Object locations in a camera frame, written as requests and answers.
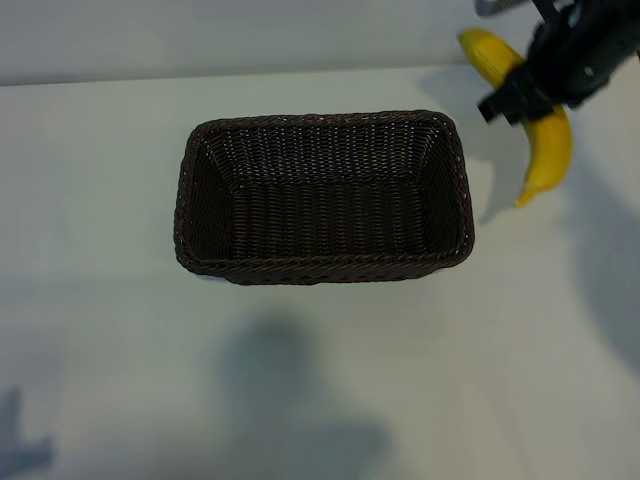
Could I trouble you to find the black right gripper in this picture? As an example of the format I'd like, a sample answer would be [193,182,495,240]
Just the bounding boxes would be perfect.
[477,0,640,127]

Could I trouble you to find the yellow banana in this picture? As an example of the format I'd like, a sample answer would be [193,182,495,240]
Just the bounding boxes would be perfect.
[458,28,574,210]

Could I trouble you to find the dark brown wicker basket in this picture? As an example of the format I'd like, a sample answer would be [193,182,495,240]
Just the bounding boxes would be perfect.
[173,109,475,287]

